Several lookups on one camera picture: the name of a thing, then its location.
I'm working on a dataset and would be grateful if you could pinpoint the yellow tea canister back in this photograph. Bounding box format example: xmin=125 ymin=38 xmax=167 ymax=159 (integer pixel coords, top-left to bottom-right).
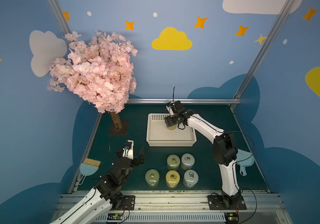
xmin=167 ymin=125 xmax=177 ymax=131

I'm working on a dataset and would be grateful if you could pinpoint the left green circuit board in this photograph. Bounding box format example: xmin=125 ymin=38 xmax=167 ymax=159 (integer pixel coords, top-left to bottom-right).
xmin=106 ymin=213 xmax=124 ymax=222

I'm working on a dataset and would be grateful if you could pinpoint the white perforated plastic basket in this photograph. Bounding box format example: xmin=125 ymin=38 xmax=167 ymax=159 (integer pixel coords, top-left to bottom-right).
xmin=146 ymin=113 xmax=197 ymax=147

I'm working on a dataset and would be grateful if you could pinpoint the green tea canister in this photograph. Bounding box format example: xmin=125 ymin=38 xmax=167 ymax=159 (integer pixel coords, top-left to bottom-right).
xmin=145 ymin=169 xmax=160 ymax=188
xmin=167 ymin=155 xmax=181 ymax=170

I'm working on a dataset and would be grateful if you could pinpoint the dark square tree base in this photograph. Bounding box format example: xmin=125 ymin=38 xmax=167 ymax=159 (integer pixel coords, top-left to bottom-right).
xmin=109 ymin=120 xmax=129 ymax=135

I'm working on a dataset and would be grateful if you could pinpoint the pink cherry blossom tree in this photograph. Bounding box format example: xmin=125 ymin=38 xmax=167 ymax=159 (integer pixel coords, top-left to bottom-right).
xmin=48 ymin=31 xmax=138 ymax=113

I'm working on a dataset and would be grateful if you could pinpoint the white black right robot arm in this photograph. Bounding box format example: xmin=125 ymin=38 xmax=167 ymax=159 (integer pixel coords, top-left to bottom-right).
xmin=164 ymin=101 xmax=241 ymax=207

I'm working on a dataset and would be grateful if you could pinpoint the blue tea canister front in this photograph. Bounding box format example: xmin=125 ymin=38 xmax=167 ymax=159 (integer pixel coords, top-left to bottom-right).
xmin=183 ymin=169 xmax=199 ymax=188

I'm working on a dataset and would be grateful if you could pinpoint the light blue dustpan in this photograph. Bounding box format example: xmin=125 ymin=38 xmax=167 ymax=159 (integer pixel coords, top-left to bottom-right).
xmin=236 ymin=149 xmax=255 ymax=176

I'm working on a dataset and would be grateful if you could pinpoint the brown tree trunk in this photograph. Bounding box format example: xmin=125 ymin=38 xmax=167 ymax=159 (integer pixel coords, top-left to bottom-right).
xmin=110 ymin=112 xmax=123 ymax=130

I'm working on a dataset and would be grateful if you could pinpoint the aluminium base rail track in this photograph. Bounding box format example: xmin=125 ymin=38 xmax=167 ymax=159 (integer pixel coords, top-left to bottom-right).
xmin=51 ymin=190 xmax=292 ymax=224

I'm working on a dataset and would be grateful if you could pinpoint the yellow tea canister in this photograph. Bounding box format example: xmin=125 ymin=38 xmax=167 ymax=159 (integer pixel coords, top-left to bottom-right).
xmin=167 ymin=125 xmax=177 ymax=131
xmin=166 ymin=170 xmax=180 ymax=189

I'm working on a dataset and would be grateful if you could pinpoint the green tea canister front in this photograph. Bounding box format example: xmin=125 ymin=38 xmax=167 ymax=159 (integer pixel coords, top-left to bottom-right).
xmin=145 ymin=169 xmax=160 ymax=188

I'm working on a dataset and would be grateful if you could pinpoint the aluminium frame rail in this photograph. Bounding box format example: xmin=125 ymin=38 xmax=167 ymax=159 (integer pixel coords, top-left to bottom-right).
xmin=127 ymin=99 xmax=241 ymax=105

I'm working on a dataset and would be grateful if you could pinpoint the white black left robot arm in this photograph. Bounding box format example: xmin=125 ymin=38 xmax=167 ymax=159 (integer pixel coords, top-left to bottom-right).
xmin=52 ymin=147 xmax=144 ymax=224

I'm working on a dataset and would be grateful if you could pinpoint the blue tea canister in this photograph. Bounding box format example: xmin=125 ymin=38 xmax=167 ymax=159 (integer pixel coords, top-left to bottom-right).
xmin=181 ymin=153 xmax=195 ymax=170
xmin=183 ymin=169 xmax=199 ymax=188

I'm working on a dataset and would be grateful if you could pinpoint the green tea canister back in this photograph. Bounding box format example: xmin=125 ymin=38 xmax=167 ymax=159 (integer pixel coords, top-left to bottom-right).
xmin=167 ymin=155 xmax=181 ymax=170

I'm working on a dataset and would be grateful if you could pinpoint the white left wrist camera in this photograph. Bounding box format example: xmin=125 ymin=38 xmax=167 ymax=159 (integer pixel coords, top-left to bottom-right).
xmin=122 ymin=140 xmax=134 ymax=160

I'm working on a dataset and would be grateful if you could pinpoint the light blue hand brush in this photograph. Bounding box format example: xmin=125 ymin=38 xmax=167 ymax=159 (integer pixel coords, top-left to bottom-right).
xmin=79 ymin=158 xmax=101 ymax=176

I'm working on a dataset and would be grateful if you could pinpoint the green circuit board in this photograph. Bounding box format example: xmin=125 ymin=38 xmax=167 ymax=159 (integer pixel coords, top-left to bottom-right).
xmin=106 ymin=213 xmax=124 ymax=222
xmin=224 ymin=213 xmax=239 ymax=224

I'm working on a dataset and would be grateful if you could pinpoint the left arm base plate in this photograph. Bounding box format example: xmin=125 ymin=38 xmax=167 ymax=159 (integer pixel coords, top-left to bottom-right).
xmin=112 ymin=195 xmax=136 ymax=211

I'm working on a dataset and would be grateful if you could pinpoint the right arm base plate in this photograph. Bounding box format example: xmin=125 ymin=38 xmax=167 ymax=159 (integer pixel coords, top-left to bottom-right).
xmin=207 ymin=194 xmax=247 ymax=211

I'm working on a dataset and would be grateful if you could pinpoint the blue tea canister back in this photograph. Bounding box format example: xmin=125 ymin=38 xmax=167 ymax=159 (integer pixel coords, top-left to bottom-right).
xmin=181 ymin=153 xmax=195 ymax=170

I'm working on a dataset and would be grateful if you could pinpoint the yellow tea canister front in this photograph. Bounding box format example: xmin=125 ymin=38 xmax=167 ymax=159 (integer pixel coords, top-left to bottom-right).
xmin=166 ymin=170 xmax=180 ymax=189

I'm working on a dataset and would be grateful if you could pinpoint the right green circuit board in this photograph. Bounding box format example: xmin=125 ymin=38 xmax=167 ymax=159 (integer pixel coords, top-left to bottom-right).
xmin=224 ymin=213 xmax=239 ymax=224

